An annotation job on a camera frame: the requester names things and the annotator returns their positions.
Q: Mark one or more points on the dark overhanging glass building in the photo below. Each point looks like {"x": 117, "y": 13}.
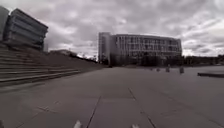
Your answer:
{"x": 25, "y": 30}

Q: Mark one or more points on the wide grey stone steps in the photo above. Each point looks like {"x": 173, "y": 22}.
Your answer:
{"x": 26, "y": 66}

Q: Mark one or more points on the low flat building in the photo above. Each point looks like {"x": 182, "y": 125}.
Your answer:
{"x": 61, "y": 52}

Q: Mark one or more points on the grey slab pavement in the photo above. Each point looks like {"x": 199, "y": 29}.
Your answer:
{"x": 116, "y": 93}

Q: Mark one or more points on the distant row of trees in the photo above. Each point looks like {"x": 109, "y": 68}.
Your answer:
{"x": 203, "y": 60}

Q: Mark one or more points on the robot's own part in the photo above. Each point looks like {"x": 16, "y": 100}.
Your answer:
{"x": 135, "y": 126}
{"x": 77, "y": 124}

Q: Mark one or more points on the dark grass strip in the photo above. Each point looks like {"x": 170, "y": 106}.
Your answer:
{"x": 211, "y": 75}

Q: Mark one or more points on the wide pale multi-storey building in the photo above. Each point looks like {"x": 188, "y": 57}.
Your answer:
{"x": 146, "y": 48}

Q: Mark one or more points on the short grey bollard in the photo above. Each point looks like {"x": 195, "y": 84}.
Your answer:
{"x": 181, "y": 70}
{"x": 167, "y": 69}

